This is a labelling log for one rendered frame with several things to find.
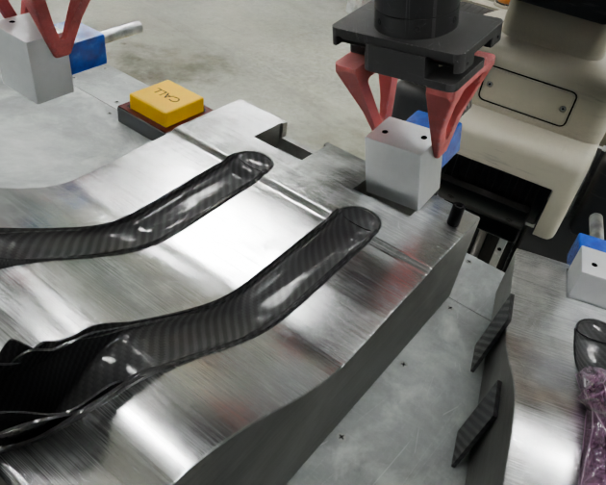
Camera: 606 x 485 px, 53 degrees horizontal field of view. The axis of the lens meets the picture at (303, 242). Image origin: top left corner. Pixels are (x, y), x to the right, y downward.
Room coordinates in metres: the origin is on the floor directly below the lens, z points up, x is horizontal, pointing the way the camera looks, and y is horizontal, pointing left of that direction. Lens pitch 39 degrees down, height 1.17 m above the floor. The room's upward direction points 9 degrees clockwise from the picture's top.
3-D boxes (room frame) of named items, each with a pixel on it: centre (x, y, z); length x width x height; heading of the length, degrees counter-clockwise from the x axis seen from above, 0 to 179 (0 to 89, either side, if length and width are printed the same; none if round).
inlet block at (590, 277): (0.43, -0.25, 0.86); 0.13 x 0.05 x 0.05; 166
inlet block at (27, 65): (0.51, 0.22, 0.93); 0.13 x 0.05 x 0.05; 148
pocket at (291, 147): (0.48, 0.02, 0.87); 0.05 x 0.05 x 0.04; 59
